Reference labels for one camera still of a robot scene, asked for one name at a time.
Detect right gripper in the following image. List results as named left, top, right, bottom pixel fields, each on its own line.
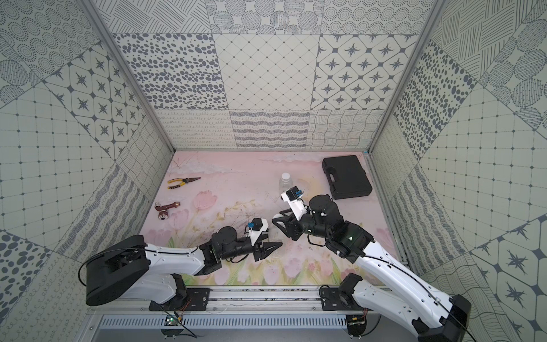
left=271, top=206, right=330, bottom=242

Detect short clear plastic bottle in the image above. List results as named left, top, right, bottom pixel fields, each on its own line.
left=279, top=172, right=293, bottom=193

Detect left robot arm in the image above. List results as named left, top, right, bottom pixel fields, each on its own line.
left=83, top=221, right=283, bottom=311

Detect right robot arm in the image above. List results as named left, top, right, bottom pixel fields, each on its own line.
left=272, top=187, right=472, bottom=341

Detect black plastic tool case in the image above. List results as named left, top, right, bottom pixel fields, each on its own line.
left=322, top=155, right=373, bottom=200

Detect floral pink table mat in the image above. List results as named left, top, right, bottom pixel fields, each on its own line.
left=141, top=151, right=377, bottom=286

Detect right controller board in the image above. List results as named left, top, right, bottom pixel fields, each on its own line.
left=346, top=314, right=368, bottom=338

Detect controller board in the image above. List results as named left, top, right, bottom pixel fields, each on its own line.
left=346, top=314, right=368, bottom=338
left=160, top=316, right=184, bottom=338

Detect left controller board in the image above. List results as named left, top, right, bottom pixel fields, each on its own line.
left=160, top=316, right=184, bottom=338

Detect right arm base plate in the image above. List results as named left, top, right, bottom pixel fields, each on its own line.
left=319, top=285, right=373, bottom=312

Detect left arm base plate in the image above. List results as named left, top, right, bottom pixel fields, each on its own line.
left=149, top=287, right=211, bottom=312

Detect aluminium mounting rail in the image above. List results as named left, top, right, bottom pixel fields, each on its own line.
left=89, top=284, right=441, bottom=316

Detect yellow handled pliers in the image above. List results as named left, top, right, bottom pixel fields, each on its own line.
left=168, top=177, right=200, bottom=190

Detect white slotted cable duct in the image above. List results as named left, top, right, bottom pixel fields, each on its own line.
left=99, top=313, right=346, bottom=330

